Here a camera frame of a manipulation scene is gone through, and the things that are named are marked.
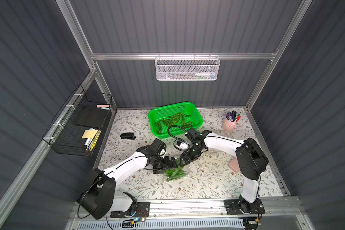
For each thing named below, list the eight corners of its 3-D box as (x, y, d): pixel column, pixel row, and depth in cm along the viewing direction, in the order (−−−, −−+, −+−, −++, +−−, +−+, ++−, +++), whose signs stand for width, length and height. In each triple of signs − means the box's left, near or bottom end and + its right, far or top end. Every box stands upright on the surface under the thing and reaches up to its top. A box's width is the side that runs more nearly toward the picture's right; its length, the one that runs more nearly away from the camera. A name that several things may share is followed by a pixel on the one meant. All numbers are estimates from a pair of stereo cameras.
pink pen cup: (223, 132, 108) (228, 120, 97) (220, 122, 114) (225, 110, 103) (235, 132, 108) (242, 120, 97) (232, 122, 113) (238, 110, 103)
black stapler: (120, 139, 104) (119, 137, 102) (122, 134, 107) (121, 132, 105) (135, 139, 104) (134, 137, 102) (136, 134, 107) (135, 132, 105)
